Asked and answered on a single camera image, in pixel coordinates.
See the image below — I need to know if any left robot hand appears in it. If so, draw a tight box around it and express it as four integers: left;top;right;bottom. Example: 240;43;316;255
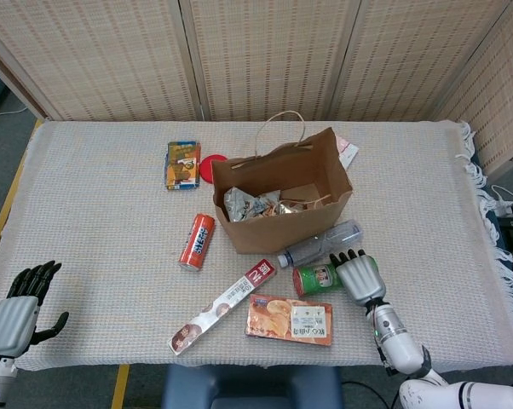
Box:
0;260;70;358

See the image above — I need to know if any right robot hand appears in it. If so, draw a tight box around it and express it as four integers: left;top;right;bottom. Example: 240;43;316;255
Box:
329;249;387;307

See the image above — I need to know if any green chip canister red lid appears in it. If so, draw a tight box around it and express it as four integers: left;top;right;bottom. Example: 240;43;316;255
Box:
292;262;347;298

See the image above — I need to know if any clear plastic bottle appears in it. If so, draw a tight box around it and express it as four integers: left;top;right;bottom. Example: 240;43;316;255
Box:
276;219;364;268

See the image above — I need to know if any silver snack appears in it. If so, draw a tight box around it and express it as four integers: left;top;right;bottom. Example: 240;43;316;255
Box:
223;187;283;222

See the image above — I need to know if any orange snack packet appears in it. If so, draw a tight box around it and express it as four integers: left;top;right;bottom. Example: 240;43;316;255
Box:
244;293;334;347

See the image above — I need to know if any brown paper shopping bag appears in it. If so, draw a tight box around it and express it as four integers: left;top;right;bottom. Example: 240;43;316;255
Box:
210;111;354;256

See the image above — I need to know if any long white baking paper box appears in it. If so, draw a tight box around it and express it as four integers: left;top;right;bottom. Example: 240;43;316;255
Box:
167;258;278;355

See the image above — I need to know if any orange soda can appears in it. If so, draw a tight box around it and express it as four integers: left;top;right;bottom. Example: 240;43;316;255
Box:
178;212;216;273

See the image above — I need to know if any beige woven tablecloth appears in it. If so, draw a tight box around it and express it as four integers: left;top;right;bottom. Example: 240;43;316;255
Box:
0;118;513;372

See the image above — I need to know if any blue chair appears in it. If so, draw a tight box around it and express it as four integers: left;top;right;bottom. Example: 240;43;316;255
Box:
160;364;345;409

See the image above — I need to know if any white power strip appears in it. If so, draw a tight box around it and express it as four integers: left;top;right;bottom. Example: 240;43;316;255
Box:
490;185;513;218

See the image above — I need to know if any red round lid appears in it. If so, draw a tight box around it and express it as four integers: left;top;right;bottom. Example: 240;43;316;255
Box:
199;153;228;185

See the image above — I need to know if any small yellow blue carton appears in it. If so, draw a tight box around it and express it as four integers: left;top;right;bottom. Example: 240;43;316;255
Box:
162;141;202;192

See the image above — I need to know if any woven folding screen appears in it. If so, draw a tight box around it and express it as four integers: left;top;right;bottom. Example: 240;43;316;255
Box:
0;0;513;171

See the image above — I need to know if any black cable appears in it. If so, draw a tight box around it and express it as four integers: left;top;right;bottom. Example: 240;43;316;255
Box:
341;380;396;409

